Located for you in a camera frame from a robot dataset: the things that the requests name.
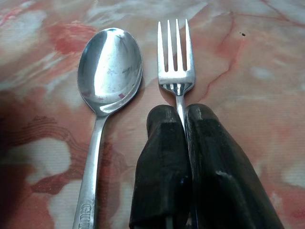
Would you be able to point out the silver metal spoon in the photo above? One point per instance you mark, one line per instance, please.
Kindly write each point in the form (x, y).
(109, 71)

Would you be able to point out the silver metal fork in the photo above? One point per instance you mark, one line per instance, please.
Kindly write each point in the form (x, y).
(176, 76)

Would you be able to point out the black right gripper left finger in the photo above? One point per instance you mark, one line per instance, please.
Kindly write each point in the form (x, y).
(162, 167)

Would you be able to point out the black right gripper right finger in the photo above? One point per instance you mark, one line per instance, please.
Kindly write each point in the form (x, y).
(221, 179)

